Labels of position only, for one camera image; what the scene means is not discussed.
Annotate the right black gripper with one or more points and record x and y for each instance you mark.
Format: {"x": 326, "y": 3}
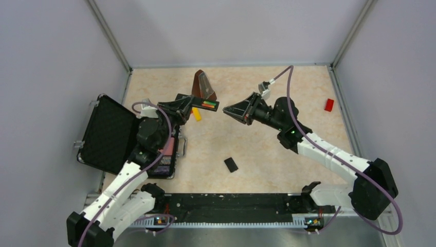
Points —
{"x": 237, "y": 111}

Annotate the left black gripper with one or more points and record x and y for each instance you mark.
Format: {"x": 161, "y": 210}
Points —
{"x": 179, "y": 109}

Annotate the black battery cover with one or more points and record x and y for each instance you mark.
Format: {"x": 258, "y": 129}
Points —
{"x": 231, "y": 165}

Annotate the black remote control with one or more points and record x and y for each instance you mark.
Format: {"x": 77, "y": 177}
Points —
{"x": 197, "y": 102}

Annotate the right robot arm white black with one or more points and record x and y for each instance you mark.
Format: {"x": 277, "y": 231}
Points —
{"x": 370, "y": 185}

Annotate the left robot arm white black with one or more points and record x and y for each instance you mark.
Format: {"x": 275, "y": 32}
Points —
{"x": 116, "y": 209}

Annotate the yellow block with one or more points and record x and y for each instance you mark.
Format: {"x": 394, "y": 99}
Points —
{"x": 196, "y": 114}

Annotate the brown wooden metronome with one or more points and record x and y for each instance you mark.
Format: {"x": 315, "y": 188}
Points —
{"x": 201, "y": 86}

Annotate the pink card deck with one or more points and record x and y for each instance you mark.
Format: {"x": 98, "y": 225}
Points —
{"x": 169, "y": 150}

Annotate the black poker chip case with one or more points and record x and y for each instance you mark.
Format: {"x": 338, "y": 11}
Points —
{"x": 115, "y": 135}

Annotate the red block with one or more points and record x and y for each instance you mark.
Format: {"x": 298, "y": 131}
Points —
{"x": 329, "y": 105}

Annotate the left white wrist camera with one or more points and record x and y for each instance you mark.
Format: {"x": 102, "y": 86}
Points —
{"x": 148, "y": 110}

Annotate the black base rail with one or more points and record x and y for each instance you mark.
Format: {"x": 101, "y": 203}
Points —
{"x": 237, "y": 207}

